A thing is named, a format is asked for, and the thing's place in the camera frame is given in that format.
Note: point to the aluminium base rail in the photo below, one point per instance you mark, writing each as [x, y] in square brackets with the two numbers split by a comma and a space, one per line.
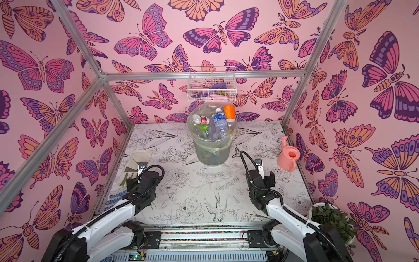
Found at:
[231, 243]

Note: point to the potted green plant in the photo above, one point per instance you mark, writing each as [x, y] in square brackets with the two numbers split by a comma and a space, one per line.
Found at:
[324, 213]

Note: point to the grey mesh waste bin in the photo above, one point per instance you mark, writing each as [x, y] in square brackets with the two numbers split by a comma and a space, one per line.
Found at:
[212, 151]

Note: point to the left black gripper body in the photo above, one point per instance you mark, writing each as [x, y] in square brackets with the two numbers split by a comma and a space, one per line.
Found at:
[133, 184]

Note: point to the lime green label bottle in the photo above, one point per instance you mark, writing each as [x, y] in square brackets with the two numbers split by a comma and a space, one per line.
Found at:
[203, 130]

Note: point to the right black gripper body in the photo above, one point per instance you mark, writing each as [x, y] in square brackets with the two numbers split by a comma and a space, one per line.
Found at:
[268, 180]

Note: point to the orange label bottle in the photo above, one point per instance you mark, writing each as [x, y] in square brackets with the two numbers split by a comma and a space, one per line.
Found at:
[229, 111]

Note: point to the beige grey work glove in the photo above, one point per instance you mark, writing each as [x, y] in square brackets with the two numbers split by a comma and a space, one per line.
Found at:
[132, 164]

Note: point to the pink plastic watering can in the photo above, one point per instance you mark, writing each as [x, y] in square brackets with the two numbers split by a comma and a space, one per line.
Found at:
[288, 157]

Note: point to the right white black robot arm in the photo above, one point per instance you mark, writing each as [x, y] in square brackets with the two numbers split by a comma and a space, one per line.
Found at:
[308, 240]

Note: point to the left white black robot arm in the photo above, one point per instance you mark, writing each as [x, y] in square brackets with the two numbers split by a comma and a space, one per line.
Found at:
[112, 230]

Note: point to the red white label bottle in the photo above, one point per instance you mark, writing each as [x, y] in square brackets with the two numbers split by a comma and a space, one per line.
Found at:
[198, 119]

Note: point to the white wire wall basket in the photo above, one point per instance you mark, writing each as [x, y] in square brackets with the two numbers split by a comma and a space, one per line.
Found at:
[212, 84]

